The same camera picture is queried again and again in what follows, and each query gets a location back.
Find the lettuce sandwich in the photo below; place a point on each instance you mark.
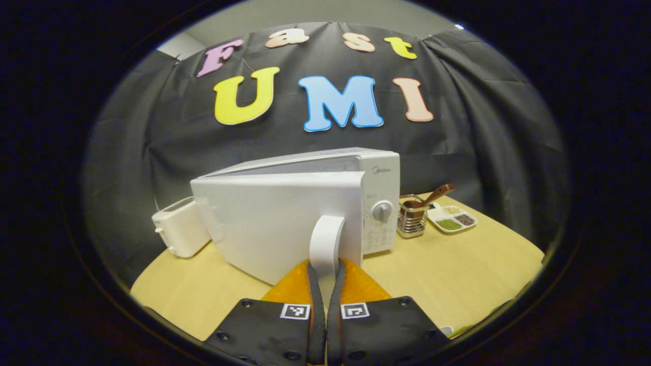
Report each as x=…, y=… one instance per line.
x=463, y=330

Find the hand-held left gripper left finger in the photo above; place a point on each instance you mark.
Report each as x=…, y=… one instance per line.
x=316, y=315

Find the white microwave oven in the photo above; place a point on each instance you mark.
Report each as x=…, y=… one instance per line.
x=274, y=223

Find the white toaster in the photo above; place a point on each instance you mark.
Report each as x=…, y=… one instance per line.
x=180, y=229

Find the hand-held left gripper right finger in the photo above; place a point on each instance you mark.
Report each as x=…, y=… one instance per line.
x=334, y=315

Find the black backdrop cloth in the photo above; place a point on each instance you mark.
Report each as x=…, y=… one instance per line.
x=483, y=127

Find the white divided spice dish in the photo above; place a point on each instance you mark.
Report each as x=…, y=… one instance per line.
x=450, y=223

